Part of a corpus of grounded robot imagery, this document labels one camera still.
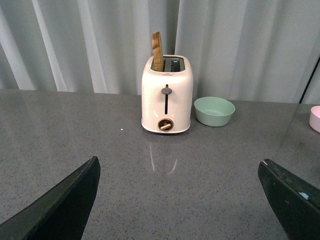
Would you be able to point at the white two-slot toaster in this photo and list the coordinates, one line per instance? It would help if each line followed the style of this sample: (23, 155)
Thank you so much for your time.
(166, 97)

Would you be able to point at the pink bowl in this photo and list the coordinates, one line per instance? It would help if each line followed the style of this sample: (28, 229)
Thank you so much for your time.
(314, 118)

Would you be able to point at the brown toast slice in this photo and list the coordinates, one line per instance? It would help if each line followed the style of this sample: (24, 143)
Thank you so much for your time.
(157, 50)

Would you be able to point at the grey curtain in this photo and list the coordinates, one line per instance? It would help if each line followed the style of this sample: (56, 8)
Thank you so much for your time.
(255, 50)

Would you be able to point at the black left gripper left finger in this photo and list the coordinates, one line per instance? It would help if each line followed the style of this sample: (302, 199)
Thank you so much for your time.
(61, 213)

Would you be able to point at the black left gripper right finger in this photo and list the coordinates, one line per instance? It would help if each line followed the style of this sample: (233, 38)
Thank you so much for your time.
(295, 202)

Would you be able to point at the green bowl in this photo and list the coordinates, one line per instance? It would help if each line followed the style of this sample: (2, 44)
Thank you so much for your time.
(213, 111)

